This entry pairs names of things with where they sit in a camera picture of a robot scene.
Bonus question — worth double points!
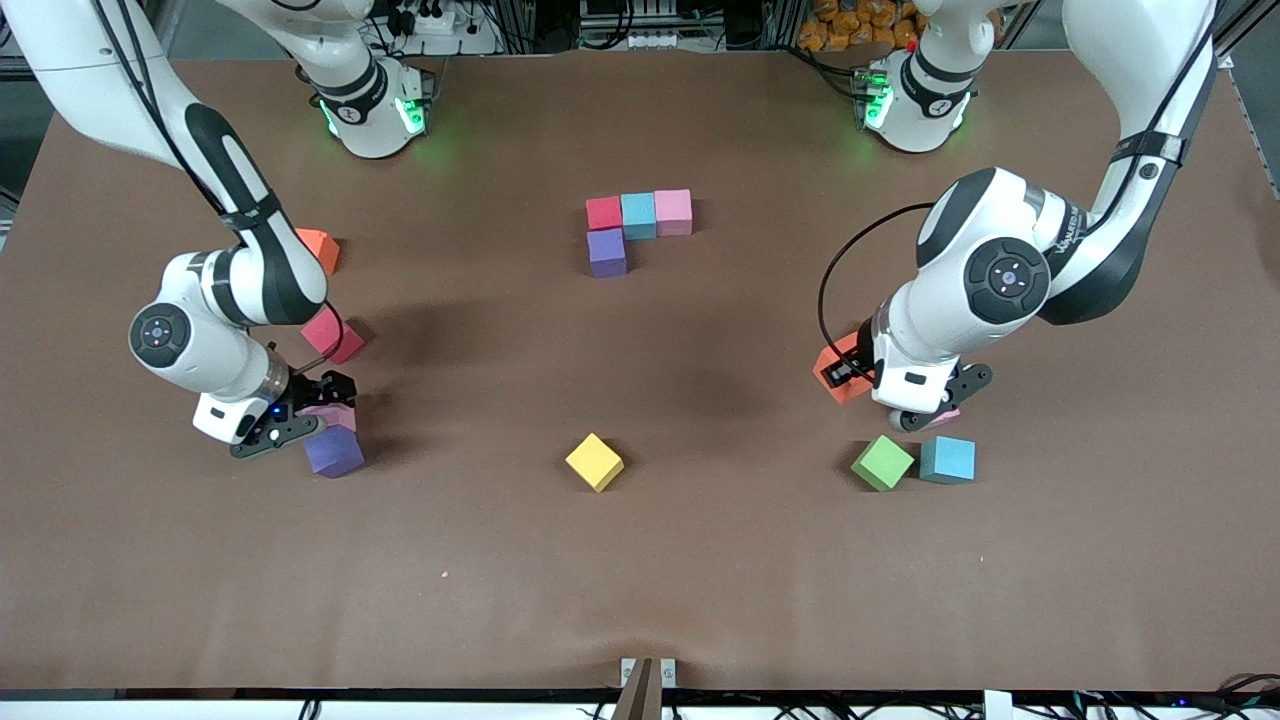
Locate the orange foam cube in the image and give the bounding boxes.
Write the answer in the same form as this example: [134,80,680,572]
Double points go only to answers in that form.
[296,228,342,277]
[812,332,873,407]

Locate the blue foam cube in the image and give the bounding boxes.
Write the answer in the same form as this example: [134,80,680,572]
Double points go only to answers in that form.
[620,192,658,241]
[919,435,977,485]

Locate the purple foam cube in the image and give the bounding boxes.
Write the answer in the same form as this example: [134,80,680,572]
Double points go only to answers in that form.
[304,427,366,480]
[586,227,629,279]

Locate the green foam cube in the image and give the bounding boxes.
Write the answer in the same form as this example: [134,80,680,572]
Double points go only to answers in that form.
[850,434,916,492]

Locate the yellow foam cube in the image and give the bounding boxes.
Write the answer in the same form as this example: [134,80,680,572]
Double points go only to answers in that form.
[565,432,625,493]

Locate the brown paper table cover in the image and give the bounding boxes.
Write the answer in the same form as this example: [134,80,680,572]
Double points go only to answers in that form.
[0,45,1280,696]

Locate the orange snack bag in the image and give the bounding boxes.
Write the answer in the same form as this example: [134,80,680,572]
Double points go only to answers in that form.
[797,0,926,53]

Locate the white power strip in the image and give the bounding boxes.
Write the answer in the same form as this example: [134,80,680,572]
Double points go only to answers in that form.
[384,0,471,39]

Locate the brown wooden strip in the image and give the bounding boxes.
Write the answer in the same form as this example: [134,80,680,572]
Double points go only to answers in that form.
[611,657,653,720]

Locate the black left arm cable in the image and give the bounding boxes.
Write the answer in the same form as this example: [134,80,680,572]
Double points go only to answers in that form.
[818,0,1216,381]

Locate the metal clamp bracket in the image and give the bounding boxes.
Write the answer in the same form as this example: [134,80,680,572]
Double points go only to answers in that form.
[620,657,678,691]

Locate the aluminium frame profile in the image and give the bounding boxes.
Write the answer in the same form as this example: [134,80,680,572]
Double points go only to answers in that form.
[1215,0,1280,73]

